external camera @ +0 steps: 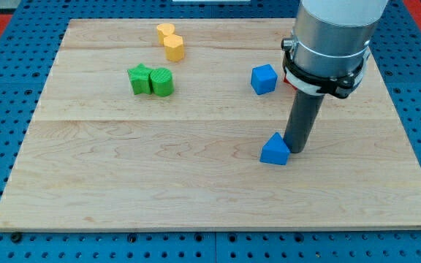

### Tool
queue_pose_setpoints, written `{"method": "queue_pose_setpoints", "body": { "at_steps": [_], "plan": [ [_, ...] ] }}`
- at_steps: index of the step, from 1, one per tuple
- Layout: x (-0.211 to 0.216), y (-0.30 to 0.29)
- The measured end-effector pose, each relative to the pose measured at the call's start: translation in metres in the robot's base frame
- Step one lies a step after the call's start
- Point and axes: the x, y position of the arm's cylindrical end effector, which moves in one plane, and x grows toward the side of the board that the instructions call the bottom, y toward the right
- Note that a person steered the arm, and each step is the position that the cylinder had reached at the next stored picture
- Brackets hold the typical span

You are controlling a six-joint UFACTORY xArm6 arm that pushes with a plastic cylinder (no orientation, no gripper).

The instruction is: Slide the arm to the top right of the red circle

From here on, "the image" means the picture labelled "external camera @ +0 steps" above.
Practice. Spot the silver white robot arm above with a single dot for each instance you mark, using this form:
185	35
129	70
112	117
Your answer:
330	37

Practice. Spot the blue triangular prism block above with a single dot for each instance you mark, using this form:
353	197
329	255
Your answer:
275	151

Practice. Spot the light wooden board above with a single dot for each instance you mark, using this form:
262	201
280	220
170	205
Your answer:
97	158

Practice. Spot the green cylinder block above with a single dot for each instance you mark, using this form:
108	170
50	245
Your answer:
162	82

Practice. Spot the blue cube block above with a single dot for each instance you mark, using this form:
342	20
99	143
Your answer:
263	79

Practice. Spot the green star block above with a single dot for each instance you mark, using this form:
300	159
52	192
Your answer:
139	78

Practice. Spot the red block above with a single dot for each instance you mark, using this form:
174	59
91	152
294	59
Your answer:
289	83

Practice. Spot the yellow hexagon block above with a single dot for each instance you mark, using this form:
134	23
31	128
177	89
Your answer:
174	48

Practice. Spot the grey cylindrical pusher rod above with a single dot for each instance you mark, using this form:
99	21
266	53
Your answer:
302	116

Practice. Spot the yellow heart block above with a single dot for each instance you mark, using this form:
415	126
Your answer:
164	30

